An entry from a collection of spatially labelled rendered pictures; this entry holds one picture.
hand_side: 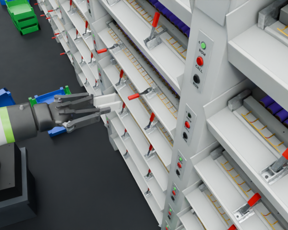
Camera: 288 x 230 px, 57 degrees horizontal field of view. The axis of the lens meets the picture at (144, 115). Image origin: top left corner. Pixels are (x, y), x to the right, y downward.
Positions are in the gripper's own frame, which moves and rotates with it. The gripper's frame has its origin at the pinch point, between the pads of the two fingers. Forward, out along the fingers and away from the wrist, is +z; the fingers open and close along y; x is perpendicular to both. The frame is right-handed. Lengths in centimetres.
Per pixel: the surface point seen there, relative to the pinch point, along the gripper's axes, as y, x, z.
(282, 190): 46, 18, 11
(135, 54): -17.5, 3.4, 17.3
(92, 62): -69, -35, 22
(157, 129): 1.4, -17.8, 20.5
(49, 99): -99, -84, 1
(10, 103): -114, -94, -24
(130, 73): -13.1, -1.1, 14.2
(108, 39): -35.4, -0.9, 14.7
